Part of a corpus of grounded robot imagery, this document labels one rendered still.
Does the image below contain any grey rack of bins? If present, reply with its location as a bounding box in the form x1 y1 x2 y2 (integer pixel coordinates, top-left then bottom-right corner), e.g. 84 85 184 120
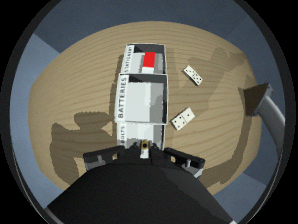
114 43 168 150

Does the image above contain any red and white eraser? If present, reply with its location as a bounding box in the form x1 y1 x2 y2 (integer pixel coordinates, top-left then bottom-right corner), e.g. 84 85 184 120
142 52 155 73

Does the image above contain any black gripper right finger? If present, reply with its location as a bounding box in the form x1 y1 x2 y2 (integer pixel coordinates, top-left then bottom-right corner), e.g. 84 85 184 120
148 140 205 180

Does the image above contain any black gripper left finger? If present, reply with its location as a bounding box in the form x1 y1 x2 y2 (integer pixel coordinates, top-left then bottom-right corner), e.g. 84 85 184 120
83 140 142 171

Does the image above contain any brass hex nut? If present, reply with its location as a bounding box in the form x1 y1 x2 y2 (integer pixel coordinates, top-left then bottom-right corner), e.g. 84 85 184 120
141 140 148 150

